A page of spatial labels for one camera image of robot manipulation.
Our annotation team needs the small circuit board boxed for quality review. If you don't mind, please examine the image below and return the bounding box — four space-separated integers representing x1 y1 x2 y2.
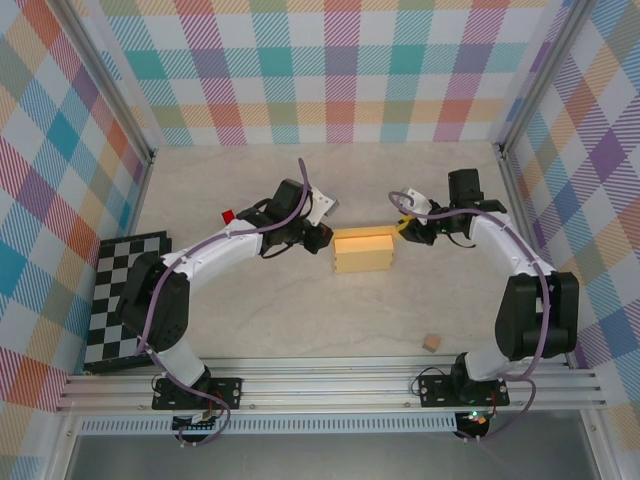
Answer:
172 412 222 433
457 409 494 432

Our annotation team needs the black and white chessboard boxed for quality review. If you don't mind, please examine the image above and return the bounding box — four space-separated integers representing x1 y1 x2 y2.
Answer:
82 229 174 375

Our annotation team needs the aluminium frame bar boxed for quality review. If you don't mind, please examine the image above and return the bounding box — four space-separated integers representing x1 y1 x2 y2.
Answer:
497 144 572 366

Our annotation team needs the aluminium frame post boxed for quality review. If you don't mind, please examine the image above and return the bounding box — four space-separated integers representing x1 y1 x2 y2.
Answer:
492 0 599 157
52 0 157 166

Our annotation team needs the aluminium mounting rail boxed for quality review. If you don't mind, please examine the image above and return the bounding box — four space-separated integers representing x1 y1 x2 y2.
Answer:
54 355 609 414

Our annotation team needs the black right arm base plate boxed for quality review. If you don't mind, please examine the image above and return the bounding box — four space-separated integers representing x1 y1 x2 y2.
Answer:
417 373 511 409

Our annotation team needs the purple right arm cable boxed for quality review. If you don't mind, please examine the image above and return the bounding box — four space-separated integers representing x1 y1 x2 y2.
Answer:
389 189 552 444

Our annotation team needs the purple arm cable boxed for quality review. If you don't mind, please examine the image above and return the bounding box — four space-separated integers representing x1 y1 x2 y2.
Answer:
135 158 314 449
389 189 552 444

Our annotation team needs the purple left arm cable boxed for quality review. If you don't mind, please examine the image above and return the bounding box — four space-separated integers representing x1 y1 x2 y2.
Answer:
135 158 314 449

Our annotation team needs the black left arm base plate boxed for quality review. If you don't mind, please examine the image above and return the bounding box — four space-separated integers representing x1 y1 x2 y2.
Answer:
151 375 245 412

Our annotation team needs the slotted grey cable duct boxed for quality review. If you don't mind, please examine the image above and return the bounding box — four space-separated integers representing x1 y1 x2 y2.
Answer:
77 413 459 435

